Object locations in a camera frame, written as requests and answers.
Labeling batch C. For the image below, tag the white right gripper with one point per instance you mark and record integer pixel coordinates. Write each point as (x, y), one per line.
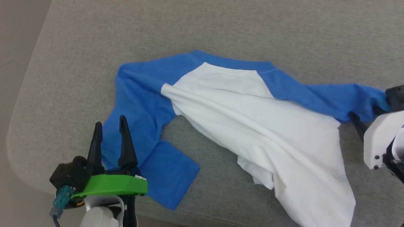
(378, 138)

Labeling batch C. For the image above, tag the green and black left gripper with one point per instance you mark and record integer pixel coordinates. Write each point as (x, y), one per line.
(113, 186)

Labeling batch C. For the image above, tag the blue and white raglan shirt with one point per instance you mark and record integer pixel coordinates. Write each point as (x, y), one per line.
(252, 110)

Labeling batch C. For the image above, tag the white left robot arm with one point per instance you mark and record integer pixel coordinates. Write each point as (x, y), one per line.
(98, 217)

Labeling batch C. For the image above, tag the grey fabric sofa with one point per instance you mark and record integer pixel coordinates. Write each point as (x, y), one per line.
(221, 25)

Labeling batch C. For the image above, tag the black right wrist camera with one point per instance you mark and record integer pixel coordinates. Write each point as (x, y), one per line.
(396, 96)

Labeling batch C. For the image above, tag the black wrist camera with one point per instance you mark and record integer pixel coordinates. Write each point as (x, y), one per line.
(69, 175)
(396, 96)

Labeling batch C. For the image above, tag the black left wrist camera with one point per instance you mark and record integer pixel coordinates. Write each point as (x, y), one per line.
(69, 175)

